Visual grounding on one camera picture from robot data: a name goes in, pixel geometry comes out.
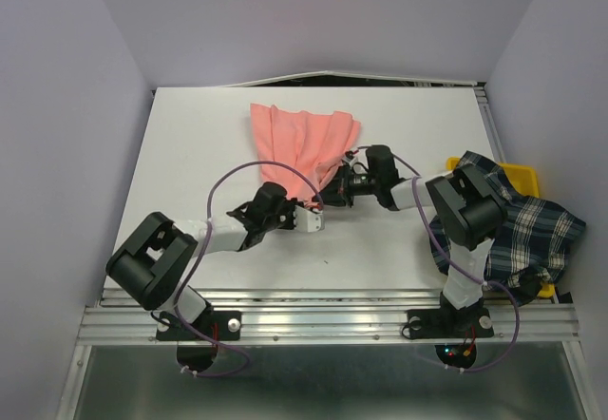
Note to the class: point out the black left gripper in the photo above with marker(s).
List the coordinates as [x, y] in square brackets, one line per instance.
[289, 204]

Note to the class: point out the yellow plastic bin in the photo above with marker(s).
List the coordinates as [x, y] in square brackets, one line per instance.
[524, 180]

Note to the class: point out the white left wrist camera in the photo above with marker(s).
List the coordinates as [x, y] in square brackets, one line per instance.
[308, 220]

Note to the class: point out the navy plaid skirt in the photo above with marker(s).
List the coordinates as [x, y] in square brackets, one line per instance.
[533, 245]

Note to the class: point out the aluminium front rail frame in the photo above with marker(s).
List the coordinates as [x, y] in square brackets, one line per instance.
[264, 318]

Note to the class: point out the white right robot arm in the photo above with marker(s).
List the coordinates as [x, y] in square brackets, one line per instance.
[470, 214]

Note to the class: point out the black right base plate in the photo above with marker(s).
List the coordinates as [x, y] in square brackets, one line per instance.
[445, 325]

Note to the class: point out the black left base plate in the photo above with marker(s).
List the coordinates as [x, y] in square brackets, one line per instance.
[219, 325]

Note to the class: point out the pink pleated skirt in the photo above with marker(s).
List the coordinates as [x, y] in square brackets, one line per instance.
[301, 150]

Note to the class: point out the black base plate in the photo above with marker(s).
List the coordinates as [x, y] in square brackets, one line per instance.
[219, 325]
[445, 325]

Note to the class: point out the aluminium right side rail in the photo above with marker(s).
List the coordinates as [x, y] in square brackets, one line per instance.
[489, 124]

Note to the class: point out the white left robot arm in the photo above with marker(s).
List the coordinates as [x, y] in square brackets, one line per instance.
[151, 262]

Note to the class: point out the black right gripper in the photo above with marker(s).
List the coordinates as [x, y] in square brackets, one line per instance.
[336, 192]

